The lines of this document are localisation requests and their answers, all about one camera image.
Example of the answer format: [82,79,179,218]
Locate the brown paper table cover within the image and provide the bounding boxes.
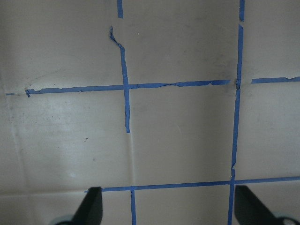
[0,0,300,225]

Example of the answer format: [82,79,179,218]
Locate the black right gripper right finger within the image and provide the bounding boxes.
[234,185,283,225]

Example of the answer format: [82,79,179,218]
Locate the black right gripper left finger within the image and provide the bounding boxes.
[71,187,103,225]

